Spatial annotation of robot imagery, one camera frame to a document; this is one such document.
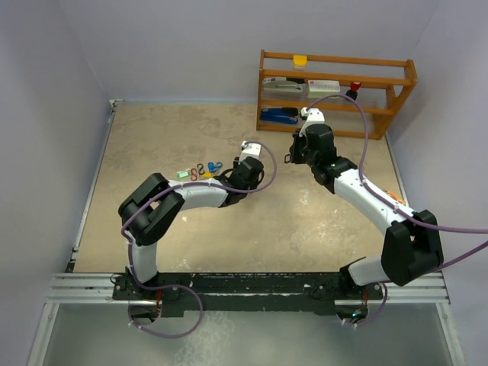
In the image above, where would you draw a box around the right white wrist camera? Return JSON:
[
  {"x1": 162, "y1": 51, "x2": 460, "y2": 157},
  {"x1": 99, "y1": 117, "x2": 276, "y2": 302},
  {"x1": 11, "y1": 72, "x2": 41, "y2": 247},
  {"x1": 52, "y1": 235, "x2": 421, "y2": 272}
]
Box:
[{"x1": 299, "y1": 107, "x2": 325, "y2": 137}]

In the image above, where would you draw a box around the white cardboard box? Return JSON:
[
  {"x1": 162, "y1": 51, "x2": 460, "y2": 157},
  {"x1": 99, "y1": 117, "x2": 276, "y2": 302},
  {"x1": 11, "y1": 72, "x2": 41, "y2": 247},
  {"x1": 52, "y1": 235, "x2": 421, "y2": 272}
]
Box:
[{"x1": 307, "y1": 79, "x2": 340, "y2": 99}]

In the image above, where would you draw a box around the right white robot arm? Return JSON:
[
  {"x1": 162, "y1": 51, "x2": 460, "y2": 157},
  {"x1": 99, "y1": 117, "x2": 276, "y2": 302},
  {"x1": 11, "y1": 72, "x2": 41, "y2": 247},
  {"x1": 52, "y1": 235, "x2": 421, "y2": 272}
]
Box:
[{"x1": 284, "y1": 124, "x2": 444, "y2": 298}]

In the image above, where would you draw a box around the black S carabiner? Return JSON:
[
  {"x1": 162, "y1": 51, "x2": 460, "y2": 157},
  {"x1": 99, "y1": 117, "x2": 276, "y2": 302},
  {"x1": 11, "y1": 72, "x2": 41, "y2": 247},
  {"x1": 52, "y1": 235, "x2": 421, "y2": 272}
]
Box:
[{"x1": 197, "y1": 163, "x2": 205, "y2": 176}]

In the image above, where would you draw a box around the wooden shelf rack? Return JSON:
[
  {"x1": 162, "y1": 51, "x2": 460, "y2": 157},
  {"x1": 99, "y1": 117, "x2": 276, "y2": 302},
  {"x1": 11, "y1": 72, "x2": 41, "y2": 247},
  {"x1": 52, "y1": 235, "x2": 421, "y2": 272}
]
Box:
[{"x1": 256, "y1": 50, "x2": 418, "y2": 140}]

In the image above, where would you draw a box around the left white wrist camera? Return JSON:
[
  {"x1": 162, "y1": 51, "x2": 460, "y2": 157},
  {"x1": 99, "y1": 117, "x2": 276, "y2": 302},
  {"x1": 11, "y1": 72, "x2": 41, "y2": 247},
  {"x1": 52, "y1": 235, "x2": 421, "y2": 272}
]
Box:
[{"x1": 239, "y1": 141, "x2": 262, "y2": 162}]

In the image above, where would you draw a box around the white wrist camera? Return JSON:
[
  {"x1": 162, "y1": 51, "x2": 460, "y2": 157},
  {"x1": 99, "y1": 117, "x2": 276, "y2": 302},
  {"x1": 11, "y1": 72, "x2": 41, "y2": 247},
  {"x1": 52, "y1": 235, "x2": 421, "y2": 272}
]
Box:
[
  {"x1": 299, "y1": 107, "x2": 325, "y2": 137},
  {"x1": 239, "y1": 141, "x2": 262, "y2": 162}
]

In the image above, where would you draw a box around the blue S carabiner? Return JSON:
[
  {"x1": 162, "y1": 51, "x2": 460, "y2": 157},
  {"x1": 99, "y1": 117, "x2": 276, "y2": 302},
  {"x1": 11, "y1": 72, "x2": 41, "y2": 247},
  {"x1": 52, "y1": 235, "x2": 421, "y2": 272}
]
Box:
[{"x1": 207, "y1": 162, "x2": 223, "y2": 173}]

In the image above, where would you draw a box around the blue stapler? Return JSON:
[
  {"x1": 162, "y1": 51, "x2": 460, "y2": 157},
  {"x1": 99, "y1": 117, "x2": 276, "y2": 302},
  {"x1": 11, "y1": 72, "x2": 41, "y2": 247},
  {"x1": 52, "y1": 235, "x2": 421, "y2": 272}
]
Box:
[{"x1": 259, "y1": 108, "x2": 298, "y2": 125}]

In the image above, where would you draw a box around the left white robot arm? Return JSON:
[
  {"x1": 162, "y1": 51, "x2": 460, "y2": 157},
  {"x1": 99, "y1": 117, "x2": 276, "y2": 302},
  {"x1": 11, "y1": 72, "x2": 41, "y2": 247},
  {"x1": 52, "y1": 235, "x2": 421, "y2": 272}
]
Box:
[{"x1": 118, "y1": 157, "x2": 264, "y2": 299}]

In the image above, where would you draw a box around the orange card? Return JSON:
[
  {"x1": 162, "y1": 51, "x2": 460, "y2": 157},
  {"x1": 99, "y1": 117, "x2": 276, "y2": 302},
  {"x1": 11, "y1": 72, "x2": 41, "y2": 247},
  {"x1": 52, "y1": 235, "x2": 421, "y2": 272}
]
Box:
[{"x1": 384, "y1": 190, "x2": 406, "y2": 206}]

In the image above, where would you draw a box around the yellow box on shelf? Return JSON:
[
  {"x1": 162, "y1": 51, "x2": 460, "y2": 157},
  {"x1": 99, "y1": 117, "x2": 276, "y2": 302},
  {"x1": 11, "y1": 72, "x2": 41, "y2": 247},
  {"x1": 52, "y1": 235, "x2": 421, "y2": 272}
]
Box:
[{"x1": 292, "y1": 55, "x2": 308, "y2": 70}]

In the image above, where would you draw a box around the grey stapler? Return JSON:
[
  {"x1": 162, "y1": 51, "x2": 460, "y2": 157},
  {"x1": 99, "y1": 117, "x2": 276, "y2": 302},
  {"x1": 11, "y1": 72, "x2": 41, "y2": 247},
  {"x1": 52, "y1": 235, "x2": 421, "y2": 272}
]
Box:
[{"x1": 262, "y1": 76, "x2": 305, "y2": 94}]

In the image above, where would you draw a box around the green tag key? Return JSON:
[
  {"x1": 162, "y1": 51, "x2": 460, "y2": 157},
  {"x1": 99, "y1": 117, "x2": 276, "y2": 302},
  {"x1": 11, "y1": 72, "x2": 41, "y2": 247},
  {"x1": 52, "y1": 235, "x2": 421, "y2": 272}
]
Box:
[{"x1": 176, "y1": 169, "x2": 191, "y2": 179}]

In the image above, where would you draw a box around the black base frame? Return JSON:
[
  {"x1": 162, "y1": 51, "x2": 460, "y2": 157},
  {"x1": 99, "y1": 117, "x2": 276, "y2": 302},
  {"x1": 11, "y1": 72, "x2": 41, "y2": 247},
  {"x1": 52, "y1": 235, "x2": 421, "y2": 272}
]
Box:
[{"x1": 113, "y1": 272, "x2": 384, "y2": 318}]

